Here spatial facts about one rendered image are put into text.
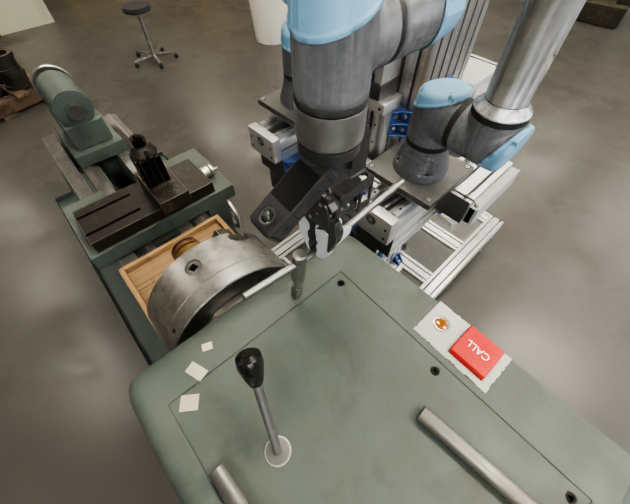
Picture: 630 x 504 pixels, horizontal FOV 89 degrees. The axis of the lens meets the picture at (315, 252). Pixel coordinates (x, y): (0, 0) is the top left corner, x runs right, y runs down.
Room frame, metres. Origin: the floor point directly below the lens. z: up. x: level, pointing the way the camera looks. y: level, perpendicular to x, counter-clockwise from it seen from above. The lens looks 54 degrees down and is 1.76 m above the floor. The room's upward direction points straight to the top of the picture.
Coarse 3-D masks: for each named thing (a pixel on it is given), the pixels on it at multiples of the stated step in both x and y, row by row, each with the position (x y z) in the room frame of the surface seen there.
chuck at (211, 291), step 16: (224, 272) 0.33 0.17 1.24; (240, 272) 0.33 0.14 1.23; (256, 272) 0.35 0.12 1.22; (272, 272) 0.37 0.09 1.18; (208, 288) 0.30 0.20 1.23; (224, 288) 0.30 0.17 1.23; (240, 288) 0.32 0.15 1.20; (192, 304) 0.27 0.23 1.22; (208, 304) 0.27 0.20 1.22; (176, 320) 0.25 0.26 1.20; (192, 320) 0.25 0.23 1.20; (176, 336) 0.23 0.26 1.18
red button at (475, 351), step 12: (468, 336) 0.19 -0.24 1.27; (480, 336) 0.19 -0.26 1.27; (456, 348) 0.17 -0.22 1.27; (468, 348) 0.17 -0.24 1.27; (480, 348) 0.17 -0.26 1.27; (492, 348) 0.17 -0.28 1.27; (468, 360) 0.16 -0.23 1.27; (480, 360) 0.16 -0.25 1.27; (492, 360) 0.16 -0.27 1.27; (480, 372) 0.14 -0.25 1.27
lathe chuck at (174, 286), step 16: (208, 240) 0.41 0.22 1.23; (224, 240) 0.42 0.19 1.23; (240, 240) 0.43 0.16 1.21; (256, 240) 0.46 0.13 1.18; (192, 256) 0.37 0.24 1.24; (208, 256) 0.37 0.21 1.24; (224, 256) 0.37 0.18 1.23; (240, 256) 0.38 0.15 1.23; (256, 256) 0.39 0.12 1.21; (272, 256) 0.41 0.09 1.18; (176, 272) 0.34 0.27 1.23; (208, 272) 0.33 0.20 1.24; (160, 288) 0.32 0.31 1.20; (176, 288) 0.31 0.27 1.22; (192, 288) 0.30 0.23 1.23; (160, 304) 0.29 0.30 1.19; (176, 304) 0.28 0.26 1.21; (160, 320) 0.27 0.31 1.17; (160, 336) 0.25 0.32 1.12
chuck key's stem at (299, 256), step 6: (294, 252) 0.28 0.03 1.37; (300, 252) 0.28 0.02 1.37; (294, 258) 0.27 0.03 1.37; (300, 258) 0.27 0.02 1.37; (294, 264) 0.27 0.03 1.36; (300, 264) 0.27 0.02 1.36; (294, 270) 0.27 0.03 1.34; (300, 270) 0.27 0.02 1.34; (294, 276) 0.27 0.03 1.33; (300, 276) 0.27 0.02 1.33; (294, 282) 0.27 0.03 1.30; (300, 282) 0.27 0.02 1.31; (294, 288) 0.27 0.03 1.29; (300, 288) 0.27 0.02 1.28; (294, 294) 0.27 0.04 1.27; (300, 294) 0.27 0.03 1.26
